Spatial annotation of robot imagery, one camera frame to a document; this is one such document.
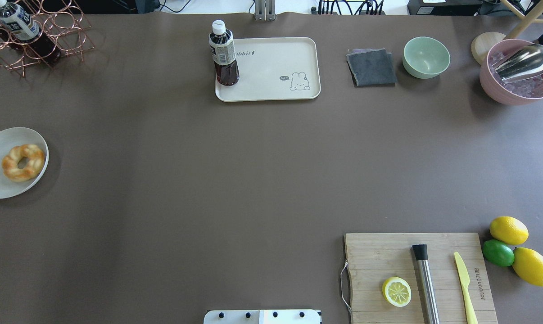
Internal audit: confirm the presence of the steel ice scoop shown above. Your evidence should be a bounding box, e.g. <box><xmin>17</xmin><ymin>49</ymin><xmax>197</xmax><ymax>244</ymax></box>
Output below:
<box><xmin>494</xmin><ymin>44</ymin><xmax>543</xmax><ymax>83</ymax></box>

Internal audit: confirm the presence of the copper wire bottle rack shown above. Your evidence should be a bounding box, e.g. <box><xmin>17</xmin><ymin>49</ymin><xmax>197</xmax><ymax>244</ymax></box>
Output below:
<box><xmin>0</xmin><ymin>0</ymin><xmax>96</xmax><ymax>77</ymax></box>

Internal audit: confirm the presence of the pink ice bowl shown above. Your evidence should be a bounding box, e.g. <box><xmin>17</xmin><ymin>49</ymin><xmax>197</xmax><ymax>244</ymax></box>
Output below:
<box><xmin>480</xmin><ymin>39</ymin><xmax>543</xmax><ymax>105</ymax></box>

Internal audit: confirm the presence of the dark tea bottle on tray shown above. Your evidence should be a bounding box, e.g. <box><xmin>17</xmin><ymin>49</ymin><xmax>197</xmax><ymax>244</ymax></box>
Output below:
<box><xmin>208</xmin><ymin>20</ymin><xmax>240</xmax><ymax>86</ymax></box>

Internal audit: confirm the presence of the steel muddler black tip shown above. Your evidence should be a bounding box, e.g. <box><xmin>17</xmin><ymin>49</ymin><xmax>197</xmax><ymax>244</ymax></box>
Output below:
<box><xmin>412</xmin><ymin>244</ymin><xmax>440</xmax><ymax>324</ymax></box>

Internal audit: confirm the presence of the wooden cutting board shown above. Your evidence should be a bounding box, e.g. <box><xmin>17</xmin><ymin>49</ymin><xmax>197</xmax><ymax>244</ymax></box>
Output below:
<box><xmin>345</xmin><ymin>233</ymin><xmax>498</xmax><ymax>324</ymax></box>

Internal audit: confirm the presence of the whole lemon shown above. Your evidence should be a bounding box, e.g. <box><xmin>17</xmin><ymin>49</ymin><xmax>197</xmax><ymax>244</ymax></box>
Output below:
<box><xmin>512</xmin><ymin>247</ymin><xmax>543</xmax><ymax>287</ymax></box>
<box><xmin>489</xmin><ymin>216</ymin><xmax>529</xmax><ymax>245</ymax></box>

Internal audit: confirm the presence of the tea bottle in rack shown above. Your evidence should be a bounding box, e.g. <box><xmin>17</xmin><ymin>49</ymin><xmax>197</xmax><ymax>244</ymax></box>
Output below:
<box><xmin>0</xmin><ymin>0</ymin><xmax>62</xmax><ymax>65</ymax></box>

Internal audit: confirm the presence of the whole lemon front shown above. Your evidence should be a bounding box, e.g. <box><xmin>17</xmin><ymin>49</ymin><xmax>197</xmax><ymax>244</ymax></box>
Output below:
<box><xmin>512</xmin><ymin>247</ymin><xmax>543</xmax><ymax>287</ymax></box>

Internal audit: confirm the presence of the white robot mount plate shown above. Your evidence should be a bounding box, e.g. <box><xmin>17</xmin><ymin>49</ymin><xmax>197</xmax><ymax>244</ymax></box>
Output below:
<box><xmin>203</xmin><ymin>308</ymin><xmax>322</xmax><ymax>324</ymax></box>

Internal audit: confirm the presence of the halved lemon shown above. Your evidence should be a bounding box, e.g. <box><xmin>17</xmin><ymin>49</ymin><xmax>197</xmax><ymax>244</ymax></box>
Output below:
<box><xmin>381</xmin><ymin>276</ymin><xmax>412</xmax><ymax>307</ymax></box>

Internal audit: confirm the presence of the dark grey folded cloth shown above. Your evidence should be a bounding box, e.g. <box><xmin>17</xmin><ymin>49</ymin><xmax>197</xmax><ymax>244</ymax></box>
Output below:
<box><xmin>346</xmin><ymin>49</ymin><xmax>397</xmax><ymax>87</ymax></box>

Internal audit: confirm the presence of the green lime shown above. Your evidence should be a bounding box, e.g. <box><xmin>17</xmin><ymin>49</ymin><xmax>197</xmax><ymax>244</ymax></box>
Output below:
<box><xmin>482</xmin><ymin>239</ymin><xmax>515</xmax><ymax>267</ymax></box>

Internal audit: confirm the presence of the mint green bowl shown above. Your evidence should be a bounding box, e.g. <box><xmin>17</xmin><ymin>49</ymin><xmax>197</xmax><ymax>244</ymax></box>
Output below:
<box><xmin>403</xmin><ymin>36</ymin><xmax>451</xmax><ymax>79</ymax></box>

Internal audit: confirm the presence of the cream rabbit serving tray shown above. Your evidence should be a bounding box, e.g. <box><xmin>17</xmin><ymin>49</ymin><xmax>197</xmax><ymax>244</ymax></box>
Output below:
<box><xmin>215</xmin><ymin>37</ymin><xmax>321</xmax><ymax>102</ymax></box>

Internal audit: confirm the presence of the glazed twisted ring donut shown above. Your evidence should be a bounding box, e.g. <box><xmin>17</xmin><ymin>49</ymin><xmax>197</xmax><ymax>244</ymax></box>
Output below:
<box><xmin>1</xmin><ymin>144</ymin><xmax>45</xmax><ymax>182</ymax></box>

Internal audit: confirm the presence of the yellow plastic knife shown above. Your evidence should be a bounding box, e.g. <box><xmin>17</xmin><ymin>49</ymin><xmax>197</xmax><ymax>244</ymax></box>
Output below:
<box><xmin>453</xmin><ymin>252</ymin><xmax>479</xmax><ymax>324</ymax></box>

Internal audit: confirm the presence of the light grey round plate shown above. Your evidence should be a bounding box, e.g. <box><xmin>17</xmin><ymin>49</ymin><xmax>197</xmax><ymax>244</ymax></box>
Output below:
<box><xmin>0</xmin><ymin>127</ymin><xmax>50</xmax><ymax>199</ymax></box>

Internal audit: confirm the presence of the whole lemon rear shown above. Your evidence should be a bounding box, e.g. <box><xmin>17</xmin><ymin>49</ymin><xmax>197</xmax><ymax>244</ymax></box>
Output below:
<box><xmin>489</xmin><ymin>216</ymin><xmax>529</xmax><ymax>245</ymax></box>

